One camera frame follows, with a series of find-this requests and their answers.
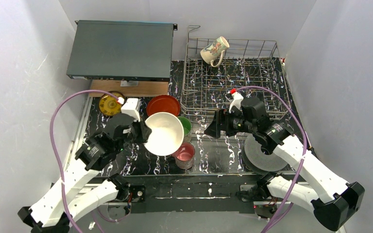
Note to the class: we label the green interior mug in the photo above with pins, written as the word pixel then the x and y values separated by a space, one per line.
pixel 187 126

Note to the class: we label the wooden board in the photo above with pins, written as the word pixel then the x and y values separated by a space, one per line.
pixel 132 89

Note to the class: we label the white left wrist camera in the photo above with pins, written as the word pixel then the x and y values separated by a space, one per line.
pixel 130 107

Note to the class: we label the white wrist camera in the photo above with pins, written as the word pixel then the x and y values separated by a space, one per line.
pixel 130 107
pixel 235 99

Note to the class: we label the white floral bowl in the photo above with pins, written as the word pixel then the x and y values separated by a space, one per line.
pixel 167 134

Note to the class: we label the metal wire dish rack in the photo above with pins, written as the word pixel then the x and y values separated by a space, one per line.
pixel 255 64

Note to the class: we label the yellow patterned plate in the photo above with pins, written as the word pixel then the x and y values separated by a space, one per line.
pixel 109 106

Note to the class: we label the pink interior mug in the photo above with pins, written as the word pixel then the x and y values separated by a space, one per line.
pixel 184 156

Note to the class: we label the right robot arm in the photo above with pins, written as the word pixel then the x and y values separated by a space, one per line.
pixel 291 171

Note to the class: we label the cream seahorse mug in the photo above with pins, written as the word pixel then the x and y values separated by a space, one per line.
pixel 214 52

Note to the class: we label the grey perforated filament spool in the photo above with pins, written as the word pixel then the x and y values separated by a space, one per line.
pixel 257 161

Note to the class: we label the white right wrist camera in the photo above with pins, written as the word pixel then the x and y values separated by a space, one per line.
pixel 235 99

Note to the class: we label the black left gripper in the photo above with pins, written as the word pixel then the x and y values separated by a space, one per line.
pixel 143 130

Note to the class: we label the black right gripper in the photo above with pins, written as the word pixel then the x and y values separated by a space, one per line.
pixel 221 121

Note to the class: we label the dark grey rack-mount box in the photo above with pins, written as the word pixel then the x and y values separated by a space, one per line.
pixel 121 51

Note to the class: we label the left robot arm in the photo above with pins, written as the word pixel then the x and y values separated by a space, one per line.
pixel 54 212

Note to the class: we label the aluminium frame rail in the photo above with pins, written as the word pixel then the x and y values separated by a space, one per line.
pixel 198 194

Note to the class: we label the red plate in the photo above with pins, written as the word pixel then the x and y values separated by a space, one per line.
pixel 163 103

